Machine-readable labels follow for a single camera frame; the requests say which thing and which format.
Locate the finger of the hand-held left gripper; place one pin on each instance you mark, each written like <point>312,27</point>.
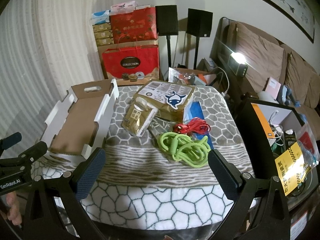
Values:
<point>27,155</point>
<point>11,140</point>

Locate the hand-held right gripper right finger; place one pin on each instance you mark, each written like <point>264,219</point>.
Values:
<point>222,176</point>

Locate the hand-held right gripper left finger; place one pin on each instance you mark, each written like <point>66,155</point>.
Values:
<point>90,173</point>

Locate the white cardboard tray box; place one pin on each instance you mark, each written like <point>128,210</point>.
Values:
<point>75,120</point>

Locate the clear plastic packet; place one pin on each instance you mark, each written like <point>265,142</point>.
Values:
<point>136,120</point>

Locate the large gold packet with sticker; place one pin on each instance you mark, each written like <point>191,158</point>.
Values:
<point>160,105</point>

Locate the person's left hand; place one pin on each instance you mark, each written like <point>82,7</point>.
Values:
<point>12,210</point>

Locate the black storage box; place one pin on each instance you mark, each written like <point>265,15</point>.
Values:
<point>243,120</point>

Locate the yellow checkered packet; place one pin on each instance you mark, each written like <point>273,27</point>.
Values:
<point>290,165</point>

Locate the grey white patterned blanket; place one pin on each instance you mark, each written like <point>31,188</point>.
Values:
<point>155,197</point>

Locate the blue flat box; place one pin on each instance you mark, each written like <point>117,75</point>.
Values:
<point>196,110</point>

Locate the orange box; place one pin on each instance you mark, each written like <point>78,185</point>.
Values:
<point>260,115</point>

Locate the white curtain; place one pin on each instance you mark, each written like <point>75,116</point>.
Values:
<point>37,55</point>

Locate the clear bag with red contents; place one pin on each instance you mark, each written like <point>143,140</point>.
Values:
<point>306,140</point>

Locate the pink box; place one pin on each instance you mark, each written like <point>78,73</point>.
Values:
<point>272,87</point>

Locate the open cardboard box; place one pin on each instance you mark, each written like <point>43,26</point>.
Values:
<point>200,73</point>

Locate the brown sofa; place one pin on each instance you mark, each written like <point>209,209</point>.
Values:
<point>315,127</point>

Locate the blue plush toy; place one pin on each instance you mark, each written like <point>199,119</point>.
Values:
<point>287,92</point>

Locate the black device with light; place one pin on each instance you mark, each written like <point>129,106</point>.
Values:
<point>238,67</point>

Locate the brown sofa cushion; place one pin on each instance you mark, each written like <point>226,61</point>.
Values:
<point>300,77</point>
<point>260,52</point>

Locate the blue tissue pack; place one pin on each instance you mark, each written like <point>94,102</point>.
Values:
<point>101,17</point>

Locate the black speaker on stand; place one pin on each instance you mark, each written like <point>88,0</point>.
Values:
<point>200,22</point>
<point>167,20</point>

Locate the pink white paper bag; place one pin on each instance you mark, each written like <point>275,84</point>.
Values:
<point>122,7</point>

